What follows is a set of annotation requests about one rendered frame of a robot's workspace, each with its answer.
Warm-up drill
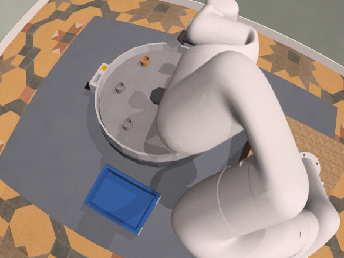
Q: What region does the grey metal bushing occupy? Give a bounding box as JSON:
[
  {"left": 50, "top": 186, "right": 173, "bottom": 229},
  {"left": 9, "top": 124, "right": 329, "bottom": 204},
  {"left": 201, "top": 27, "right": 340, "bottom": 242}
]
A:
[
  {"left": 122, "top": 118, "right": 133, "bottom": 131},
  {"left": 115, "top": 82, "right": 125, "bottom": 93}
]

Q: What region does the bronze bushing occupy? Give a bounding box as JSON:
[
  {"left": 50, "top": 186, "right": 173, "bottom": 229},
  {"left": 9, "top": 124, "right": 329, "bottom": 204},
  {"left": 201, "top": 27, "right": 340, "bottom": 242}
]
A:
[{"left": 140, "top": 56, "right": 150, "bottom": 67}]

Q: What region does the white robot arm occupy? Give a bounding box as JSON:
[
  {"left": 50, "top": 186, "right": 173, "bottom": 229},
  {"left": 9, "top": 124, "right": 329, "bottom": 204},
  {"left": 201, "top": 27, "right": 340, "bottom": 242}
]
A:
[{"left": 156, "top": 0, "right": 340, "bottom": 258}]

